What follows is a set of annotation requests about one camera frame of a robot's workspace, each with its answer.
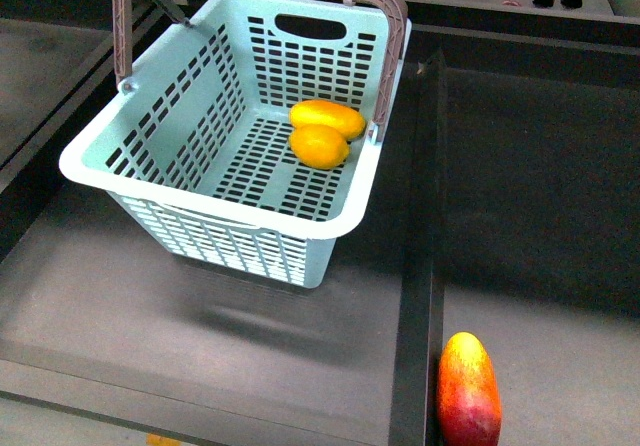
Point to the yellow lemon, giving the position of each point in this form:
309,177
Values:
319,146

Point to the light blue plastic basket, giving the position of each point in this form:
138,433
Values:
195,144

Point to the red yellow mango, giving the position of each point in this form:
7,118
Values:
468,402

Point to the black display tray divider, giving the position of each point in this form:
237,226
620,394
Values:
419,340

